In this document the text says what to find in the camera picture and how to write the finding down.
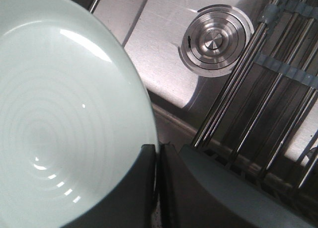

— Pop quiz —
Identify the pale green round plate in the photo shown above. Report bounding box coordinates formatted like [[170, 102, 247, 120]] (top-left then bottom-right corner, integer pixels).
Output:
[[0, 0, 158, 228]]

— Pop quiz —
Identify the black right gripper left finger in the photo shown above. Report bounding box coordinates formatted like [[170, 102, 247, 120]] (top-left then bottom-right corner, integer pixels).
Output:
[[64, 144, 157, 228]]

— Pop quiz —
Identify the teal steel drying rack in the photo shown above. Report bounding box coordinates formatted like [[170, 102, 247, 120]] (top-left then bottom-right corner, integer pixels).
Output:
[[191, 0, 318, 228]]

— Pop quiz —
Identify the round steel sink drain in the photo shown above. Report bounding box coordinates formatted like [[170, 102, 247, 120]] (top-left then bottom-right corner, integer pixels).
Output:
[[179, 4, 254, 77]]

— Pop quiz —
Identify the stainless steel sink basin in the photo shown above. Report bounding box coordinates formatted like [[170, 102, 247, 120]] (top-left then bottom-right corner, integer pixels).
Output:
[[86, 0, 318, 169]]

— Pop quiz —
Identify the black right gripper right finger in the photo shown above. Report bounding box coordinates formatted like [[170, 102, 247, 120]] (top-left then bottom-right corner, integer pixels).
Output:
[[160, 144, 239, 228]]

